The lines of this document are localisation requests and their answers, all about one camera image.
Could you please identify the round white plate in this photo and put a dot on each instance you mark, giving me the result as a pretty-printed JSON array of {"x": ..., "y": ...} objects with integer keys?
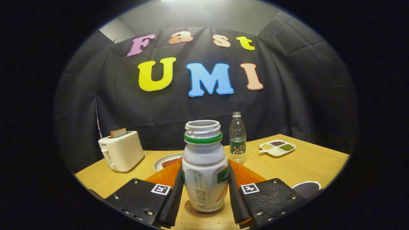
[{"x": 158, "y": 164}]

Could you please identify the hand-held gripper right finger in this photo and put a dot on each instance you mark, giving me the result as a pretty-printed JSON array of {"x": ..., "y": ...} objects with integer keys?
[{"x": 236, "y": 204}]

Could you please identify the pile of dark red beans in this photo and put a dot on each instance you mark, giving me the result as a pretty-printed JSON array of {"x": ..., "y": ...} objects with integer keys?
[{"x": 277, "y": 143}]

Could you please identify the black backdrop cloth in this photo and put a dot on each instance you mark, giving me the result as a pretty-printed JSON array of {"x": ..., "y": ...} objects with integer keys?
[{"x": 287, "y": 95}]

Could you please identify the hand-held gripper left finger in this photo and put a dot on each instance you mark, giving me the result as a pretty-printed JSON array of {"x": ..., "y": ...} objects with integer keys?
[{"x": 174, "y": 204}]

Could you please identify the red sausage strip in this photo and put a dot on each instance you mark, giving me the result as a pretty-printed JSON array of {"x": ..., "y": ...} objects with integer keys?
[{"x": 171, "y": 162}]

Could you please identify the wooden table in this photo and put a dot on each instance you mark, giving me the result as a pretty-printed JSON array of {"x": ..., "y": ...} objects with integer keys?
[{"x": 303, "y": 163}]

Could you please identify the clear plastic water bottle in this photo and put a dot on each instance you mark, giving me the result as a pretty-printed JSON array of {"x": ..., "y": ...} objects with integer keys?
[{"x": 237, "y": 140}]

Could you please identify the white divided tray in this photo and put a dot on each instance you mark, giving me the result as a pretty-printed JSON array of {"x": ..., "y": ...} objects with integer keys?
[{"x": 277, "y": 152}]

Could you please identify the round cork coaster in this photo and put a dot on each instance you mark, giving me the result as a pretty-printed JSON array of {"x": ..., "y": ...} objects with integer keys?
[{"x": 189, "y": 208}]

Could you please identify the pile of yellow beans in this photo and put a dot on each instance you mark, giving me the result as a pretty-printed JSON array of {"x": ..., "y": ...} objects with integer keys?
[{"x": 267, "y": 147}]

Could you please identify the cream toaster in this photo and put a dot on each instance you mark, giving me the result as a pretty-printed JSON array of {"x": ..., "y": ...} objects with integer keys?
[{"x": 124, "y": 151}]

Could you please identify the pile of green beans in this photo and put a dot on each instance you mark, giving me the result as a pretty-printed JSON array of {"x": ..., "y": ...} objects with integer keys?
[{"x": 287, "y": 147}]

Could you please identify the toast slice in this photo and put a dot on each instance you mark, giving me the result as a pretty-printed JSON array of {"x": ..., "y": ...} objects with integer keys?
[{"x": 118, "y": 133}]

